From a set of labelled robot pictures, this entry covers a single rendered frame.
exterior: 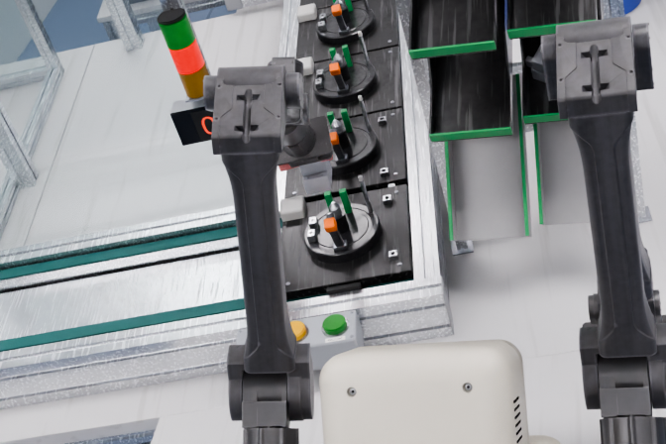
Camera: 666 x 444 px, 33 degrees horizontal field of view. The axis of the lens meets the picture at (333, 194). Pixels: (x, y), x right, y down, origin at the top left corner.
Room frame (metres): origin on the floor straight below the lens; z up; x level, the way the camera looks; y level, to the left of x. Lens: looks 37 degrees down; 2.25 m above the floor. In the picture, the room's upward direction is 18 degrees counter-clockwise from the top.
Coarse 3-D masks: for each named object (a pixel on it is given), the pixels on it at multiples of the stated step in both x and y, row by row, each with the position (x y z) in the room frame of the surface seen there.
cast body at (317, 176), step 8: (304, 168) 1.53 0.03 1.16; (312, 168) 1.53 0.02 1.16; (320, 168) 1.53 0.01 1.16; (328, 168) 1.54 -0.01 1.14; (304, 176) 1.53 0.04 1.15; (312, 176) 1.52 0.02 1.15; (320, 176) 1.52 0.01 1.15; (328, 176) 1.52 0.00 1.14; (304, 184) 1.52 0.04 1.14; (312, 184) 1.52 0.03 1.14; (320, 184) 1.52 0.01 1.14; (328, 184) 1.51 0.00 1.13; (312, 192) 1.52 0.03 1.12
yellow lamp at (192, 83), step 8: (200, 72) 1.70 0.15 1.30; (208, 72) 1.72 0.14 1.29; (184, 80) 1.71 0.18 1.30; (192, 80) 1.70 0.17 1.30; (200, 80) 1.70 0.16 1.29; (184, 88) 1.71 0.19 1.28; (192, 88) 1.70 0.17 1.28; (200, 88) 1.70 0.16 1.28; (192, 96) 1.70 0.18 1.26; (200, 96) 1.70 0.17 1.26
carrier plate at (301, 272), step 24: (360, 192) 1.68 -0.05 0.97; (384, 192) 1.66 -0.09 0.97; (312, 216) 1.65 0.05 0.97; (384, 216) 1.59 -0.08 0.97; (408, 216) 1.57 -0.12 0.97; (288, 240) 1.61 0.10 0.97; (384, 240) 1.52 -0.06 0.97; (408, 240) 1.50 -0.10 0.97; (288, 264) 1.54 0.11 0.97; (312, 264) 1.52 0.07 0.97; (336, 264) 1.50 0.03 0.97; (360, 264) 1.48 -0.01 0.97; (384, 264) 1.46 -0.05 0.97; (408, 264) 1.44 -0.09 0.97; (288, 288) 1.48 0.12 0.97; (312, 288) 1.46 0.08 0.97
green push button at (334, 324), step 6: (330, 318) 1.37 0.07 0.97; (336, 318) 1.37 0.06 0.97; (342, 318) 1.36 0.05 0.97; (324, 324) 1.36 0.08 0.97; (330, 324) 1.36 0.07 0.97; (336, 324) 1.35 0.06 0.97; (342, 324) 1.35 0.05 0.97; (324, 330) 1.35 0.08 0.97; (330, 330) 1.35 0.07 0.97; (336, 330) 1.34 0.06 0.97; (342, 330) 1.34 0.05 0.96
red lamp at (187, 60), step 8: (192, 48) 1.70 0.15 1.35; (176, 56) 1.70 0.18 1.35; (184, 56) 1.70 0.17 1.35; (192, 56) 1.70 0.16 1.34; (200, 56) 1.71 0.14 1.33; (176, 64) 1.71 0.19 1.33; (184, 64) 1.70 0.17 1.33; (192, 64) 1.70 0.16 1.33; (200, 64) 1.71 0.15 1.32; (184, 72) 1.70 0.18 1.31; (192, 72) 1.70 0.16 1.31
